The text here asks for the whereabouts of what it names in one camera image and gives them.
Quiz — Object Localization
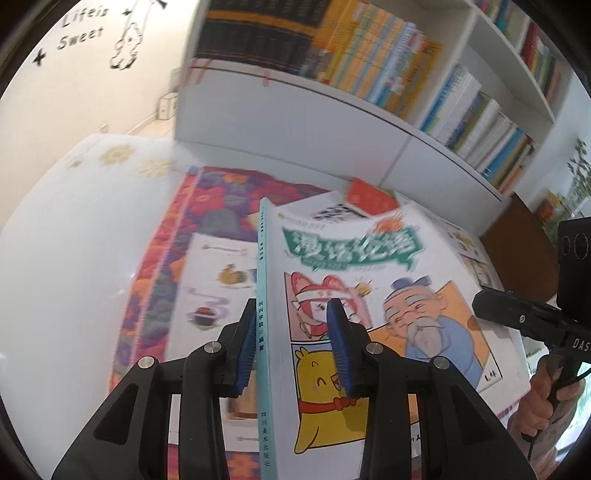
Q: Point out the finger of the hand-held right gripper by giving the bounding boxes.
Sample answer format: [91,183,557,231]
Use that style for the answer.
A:
[472,286,571,344]

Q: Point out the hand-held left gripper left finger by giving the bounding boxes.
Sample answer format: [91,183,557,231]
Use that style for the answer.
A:
[51,298,264,480]

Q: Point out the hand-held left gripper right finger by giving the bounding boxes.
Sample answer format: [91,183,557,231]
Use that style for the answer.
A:
[325,298,536,480]

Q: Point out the white rooster cover book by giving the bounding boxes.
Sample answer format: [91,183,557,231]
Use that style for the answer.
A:
[166,231,264,462]

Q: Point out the teal spine comic cover book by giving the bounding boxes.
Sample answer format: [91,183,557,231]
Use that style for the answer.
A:
[256,198,532,480]

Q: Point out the red cover book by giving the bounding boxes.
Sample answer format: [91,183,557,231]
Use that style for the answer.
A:
[344,178,402,217]

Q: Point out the person's right forearm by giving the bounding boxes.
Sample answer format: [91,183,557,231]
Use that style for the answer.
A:
[531,392,585,476]

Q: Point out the row of white and blue books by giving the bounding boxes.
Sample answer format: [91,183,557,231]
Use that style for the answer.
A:
[418,62,536,195]

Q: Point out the row of colourful books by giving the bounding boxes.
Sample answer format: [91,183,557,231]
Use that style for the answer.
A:
[475,0,566,104]

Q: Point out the row of orange and yellow books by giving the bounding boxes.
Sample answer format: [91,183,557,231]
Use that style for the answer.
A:
[300,0,444,116]

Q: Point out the row of black books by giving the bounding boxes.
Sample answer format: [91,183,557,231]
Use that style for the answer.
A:
[191,0,333,77]

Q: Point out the person's right hand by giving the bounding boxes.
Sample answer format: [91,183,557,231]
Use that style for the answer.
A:
[508,357,561,441]

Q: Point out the brown wooden cabinet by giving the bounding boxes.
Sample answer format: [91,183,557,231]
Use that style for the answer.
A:
[480,194,561,305]

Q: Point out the yellow and red boxes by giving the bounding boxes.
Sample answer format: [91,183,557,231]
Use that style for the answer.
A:
[538,189,566,217]

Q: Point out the white yellow-robed figure book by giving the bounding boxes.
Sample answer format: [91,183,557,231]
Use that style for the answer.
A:
[434,217,495,287]

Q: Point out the green leafy plant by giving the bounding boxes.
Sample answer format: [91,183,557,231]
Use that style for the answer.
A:
[566,138,591,217]

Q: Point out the floral patterned mat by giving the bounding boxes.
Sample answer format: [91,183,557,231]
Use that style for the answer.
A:
[108,166,532,480]

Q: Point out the white bookshelf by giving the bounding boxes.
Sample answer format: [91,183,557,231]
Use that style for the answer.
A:
[173,0,573,213]

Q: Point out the white floor box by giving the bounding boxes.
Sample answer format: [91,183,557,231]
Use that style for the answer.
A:
[157,91,180,121]

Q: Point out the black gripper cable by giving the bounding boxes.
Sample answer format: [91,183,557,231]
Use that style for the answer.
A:
[522,364,591,462]

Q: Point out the bear on swing wall sticker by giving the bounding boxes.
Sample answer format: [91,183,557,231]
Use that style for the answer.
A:
[108,0,169,72]

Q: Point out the black lettering wall sticker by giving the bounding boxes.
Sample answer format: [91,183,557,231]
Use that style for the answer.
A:
[55,4,109,51]

